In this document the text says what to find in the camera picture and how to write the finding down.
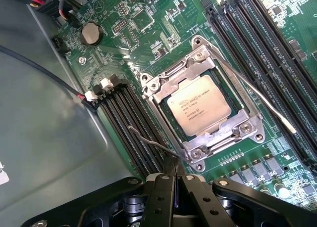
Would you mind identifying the black connector coloured wires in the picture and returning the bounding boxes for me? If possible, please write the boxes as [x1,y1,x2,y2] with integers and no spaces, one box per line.
[29,0,60,18]

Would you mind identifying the metal CPU socket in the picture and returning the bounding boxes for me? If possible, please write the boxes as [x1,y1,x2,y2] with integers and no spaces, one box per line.
[140,35,266,173]

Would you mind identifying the silver coin cell battery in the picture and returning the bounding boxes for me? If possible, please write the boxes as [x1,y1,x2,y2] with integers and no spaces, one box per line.
[81,22,103,46]

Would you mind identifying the green motherboard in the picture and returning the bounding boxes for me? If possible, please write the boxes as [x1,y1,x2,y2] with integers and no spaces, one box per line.
[52,0,317,213]

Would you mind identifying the grey wire black plug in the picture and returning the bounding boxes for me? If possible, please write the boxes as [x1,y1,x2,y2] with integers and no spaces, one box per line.
[58,0,83,29]

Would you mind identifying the silver CPU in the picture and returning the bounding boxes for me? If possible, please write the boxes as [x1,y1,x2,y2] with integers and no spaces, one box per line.
[166,75,232,136]

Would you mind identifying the black RAM slot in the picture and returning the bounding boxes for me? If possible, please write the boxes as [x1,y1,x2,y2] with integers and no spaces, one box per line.
[95,85,152,180]
[232,0,317,109]
[247,0,317,82]
[100,79,161,175]
[220,5,317,136]
[207,8,317,167]
[108,73,169,167]
[121,82,175,161]

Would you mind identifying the grey metal PC case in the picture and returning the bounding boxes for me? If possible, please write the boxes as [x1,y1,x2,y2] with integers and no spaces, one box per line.
[0,0,147,214]

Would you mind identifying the long locking lever white tip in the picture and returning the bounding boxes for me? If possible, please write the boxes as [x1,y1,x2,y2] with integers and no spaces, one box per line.
[207,45,297,135]

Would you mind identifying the bent wire locking lever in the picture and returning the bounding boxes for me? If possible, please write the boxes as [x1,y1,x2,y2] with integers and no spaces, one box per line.
[128,125,193,163]

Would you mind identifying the white plastic part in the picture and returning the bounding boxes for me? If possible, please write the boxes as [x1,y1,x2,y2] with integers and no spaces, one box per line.
[0,161,10,186]

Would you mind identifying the thin black wire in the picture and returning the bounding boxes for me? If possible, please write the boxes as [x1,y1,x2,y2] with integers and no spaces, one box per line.
[0,45,86,99]

